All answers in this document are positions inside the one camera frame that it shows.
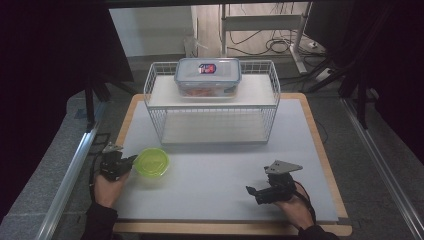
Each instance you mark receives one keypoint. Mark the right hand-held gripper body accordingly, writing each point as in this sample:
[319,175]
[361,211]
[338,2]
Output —
[278,190]

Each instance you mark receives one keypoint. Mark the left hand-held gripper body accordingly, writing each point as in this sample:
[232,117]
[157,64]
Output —
[111,163]

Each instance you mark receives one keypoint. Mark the green round lidded container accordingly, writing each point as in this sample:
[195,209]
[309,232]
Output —
[151,162]

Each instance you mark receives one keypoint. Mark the clear rectangular lidded food container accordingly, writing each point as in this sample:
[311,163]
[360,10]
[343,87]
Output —
[207,75]

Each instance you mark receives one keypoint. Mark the person's right hand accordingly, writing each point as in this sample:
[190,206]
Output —
[296,210]

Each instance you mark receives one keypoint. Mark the person's left hand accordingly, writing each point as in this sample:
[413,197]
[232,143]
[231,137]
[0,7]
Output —
[110,191]

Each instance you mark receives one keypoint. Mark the grey table mat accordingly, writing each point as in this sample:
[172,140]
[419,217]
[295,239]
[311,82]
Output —
[216,186]

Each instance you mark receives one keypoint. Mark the black metal stand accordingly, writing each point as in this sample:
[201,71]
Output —
[93,96]
[358,96]

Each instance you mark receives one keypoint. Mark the white power strip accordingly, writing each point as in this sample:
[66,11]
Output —
[316,46]

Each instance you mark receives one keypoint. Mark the aluminium rail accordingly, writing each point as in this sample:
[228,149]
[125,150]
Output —
[66,183]
[383,170]

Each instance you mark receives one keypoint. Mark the white metal desk frame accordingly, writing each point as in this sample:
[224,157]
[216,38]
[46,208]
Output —
[263,23]

